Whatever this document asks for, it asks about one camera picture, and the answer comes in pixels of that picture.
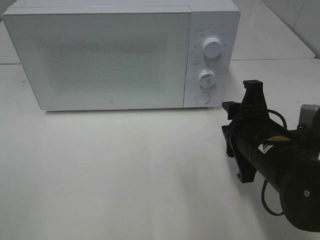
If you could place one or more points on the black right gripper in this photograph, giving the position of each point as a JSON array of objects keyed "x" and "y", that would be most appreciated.
[{"x": 252, "y": 125}]

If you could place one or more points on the round door release button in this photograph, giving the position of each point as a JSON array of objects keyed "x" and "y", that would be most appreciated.
[{"x": 203, "y": 98}]

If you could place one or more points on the white timer knob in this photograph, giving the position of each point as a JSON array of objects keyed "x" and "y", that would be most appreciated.
[{"x": 206, "y": 78}]

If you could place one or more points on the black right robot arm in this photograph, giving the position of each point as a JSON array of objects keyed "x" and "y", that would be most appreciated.
[{"x": 289, "y": 160}]

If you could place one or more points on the white upper power knob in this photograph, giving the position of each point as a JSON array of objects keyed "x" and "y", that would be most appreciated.
[{"x": 212, "y": 47}]

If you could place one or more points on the white microwave oven body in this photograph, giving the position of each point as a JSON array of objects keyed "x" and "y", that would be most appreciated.
[{"x": 208, "y": 18}]

